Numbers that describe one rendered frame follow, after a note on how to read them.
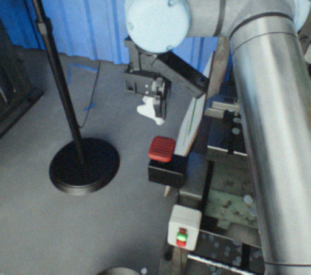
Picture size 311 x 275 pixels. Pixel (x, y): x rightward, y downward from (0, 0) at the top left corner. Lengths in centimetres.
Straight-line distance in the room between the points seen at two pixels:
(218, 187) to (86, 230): 83
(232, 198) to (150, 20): 58
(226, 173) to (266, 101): 54
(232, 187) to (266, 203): 52
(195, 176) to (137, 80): 37
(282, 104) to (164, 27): 15
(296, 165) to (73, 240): 127
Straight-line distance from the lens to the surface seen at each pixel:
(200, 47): 205
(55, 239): 148
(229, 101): 86
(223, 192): 79
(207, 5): 36
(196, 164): 82
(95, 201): 152
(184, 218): 75
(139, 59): 53
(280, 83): 30
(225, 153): 80
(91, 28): 228
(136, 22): 33
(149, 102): 58
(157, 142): 71
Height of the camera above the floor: 130
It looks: 44 degrees down
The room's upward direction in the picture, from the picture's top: straight up
